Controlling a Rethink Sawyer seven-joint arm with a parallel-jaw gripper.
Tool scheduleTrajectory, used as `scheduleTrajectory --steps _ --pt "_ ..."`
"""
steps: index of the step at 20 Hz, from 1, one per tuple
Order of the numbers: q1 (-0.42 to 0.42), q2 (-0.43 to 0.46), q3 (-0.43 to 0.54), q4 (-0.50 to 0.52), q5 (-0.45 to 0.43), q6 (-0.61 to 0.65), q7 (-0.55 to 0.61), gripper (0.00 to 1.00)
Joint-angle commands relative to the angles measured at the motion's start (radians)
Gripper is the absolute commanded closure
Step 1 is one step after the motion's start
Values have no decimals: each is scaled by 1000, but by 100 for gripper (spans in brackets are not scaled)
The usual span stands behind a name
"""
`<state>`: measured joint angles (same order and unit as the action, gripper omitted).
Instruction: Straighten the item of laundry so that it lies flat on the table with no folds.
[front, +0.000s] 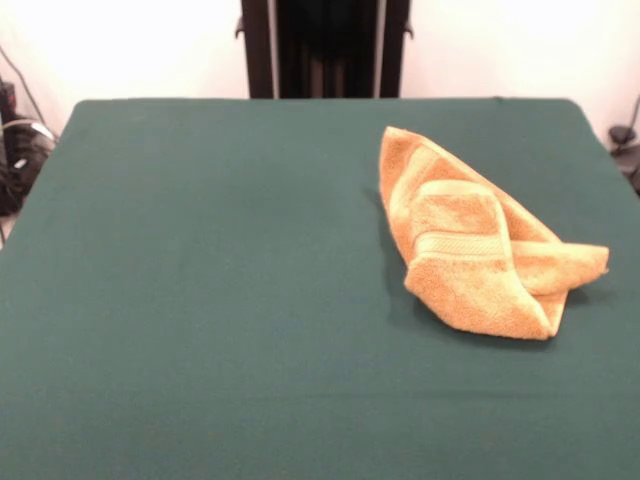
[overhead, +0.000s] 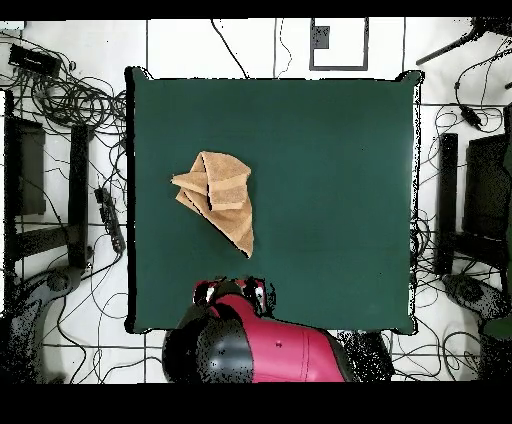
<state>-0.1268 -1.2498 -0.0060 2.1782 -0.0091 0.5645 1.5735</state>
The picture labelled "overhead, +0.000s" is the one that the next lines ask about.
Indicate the tan terry towel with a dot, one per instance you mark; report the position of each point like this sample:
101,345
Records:
228,184

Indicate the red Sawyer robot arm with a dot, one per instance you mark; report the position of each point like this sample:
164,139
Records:
288,352

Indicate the black power strip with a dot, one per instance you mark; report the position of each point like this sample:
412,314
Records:
110,220

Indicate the dark green table cloth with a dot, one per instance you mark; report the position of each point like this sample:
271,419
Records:
320,200

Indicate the grey curved floor base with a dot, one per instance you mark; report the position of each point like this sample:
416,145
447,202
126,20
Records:
40,292
472,292

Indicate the black floor box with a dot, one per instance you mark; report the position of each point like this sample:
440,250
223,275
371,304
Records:
376,356

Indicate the black electronics box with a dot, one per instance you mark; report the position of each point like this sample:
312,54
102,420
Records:
34,60

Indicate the black power adapter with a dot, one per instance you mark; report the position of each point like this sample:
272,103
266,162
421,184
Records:
471,116

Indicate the black tripod leg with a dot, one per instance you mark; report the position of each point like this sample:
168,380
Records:
448,50

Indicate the black metal stand frame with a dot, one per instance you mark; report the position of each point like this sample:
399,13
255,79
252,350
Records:
78,192
447,200

